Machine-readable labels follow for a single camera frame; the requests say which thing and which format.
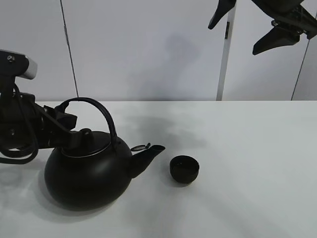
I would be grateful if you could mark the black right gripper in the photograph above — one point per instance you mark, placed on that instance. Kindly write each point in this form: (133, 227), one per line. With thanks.
(290, 19)

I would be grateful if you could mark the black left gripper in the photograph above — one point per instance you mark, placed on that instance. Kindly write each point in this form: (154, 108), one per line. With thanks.
(22, 122)

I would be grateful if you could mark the black round teapot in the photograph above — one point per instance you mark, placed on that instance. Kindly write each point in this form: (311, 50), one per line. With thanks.
(99, 169)

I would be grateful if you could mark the small black teacup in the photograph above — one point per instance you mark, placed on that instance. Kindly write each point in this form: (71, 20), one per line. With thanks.
(184, 169)

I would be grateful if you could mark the white vertical wall post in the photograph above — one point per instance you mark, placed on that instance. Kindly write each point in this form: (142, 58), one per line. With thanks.
(225, 53)

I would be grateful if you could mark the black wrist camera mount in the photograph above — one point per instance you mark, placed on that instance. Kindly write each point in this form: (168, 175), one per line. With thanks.
(12, 65)

